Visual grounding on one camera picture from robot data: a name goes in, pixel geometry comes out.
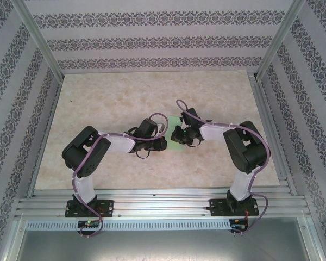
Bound green cloth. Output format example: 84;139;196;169
165;115;186;152

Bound grey metal sheet panel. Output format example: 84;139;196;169
5;220;324;261

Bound small circuit board green light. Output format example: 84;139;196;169
78;219;101;228

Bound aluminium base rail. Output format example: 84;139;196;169
15;187;310;220

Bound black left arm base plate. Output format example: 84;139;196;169
66;200;115;218

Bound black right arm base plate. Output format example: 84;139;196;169
209;198;260;218

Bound slotted grey cable duct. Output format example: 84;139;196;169
26;219;231;231

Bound aluminium side rail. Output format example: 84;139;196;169
248;72;298;196
27;78;64;198

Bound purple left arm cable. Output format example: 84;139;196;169
72;112;171;240

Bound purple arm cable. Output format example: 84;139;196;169
175;99;271;236
72;112;171;240

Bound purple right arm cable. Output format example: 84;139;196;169
175;99;271;236

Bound aluminium frame post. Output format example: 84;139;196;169
12;0;65;79
255;0;310;81

